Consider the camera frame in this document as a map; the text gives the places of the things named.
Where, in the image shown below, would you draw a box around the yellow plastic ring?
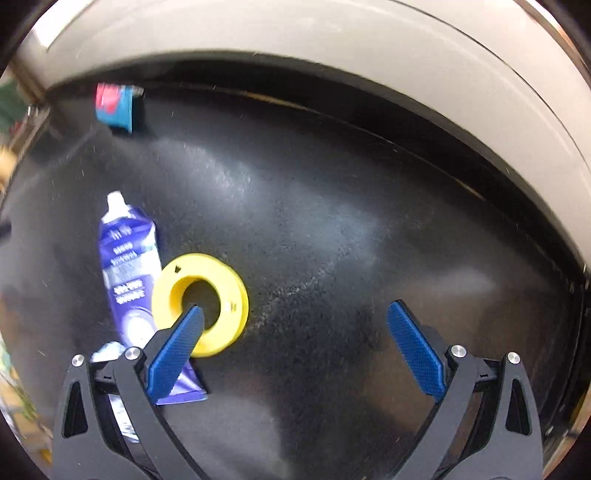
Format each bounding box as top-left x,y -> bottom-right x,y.
151,252 -> 250,358

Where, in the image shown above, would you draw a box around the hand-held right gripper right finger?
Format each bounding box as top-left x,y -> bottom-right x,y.
387,300 -> 543,480

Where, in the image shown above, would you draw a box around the blue and red wrapper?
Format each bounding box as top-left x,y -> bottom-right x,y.
95,83 -> 145,134

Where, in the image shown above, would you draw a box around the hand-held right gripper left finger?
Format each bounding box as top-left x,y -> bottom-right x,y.
52,305 -> 213,480

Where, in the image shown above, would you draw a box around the green cloth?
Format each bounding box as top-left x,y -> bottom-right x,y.
0,83 -> 26,130

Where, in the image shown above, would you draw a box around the purple toothpaste tube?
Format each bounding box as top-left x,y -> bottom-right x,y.
99,191 -> 208,406

